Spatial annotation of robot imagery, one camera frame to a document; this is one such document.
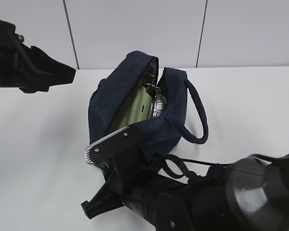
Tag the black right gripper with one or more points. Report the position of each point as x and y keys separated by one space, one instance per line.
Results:
x=141 y=185

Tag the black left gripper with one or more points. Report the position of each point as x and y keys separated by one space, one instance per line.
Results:
x=35 y=70

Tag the green lidded glass food container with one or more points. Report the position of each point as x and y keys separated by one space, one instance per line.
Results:
x=137 y=107

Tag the dark navy fabric lunch bag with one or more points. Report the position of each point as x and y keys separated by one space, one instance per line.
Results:
x=169 y=91

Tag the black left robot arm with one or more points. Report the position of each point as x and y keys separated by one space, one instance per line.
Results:
x=6 y=56

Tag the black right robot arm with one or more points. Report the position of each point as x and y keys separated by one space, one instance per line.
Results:
x=251 y=194

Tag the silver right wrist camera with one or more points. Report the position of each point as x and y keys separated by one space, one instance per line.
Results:
x=112 y=144

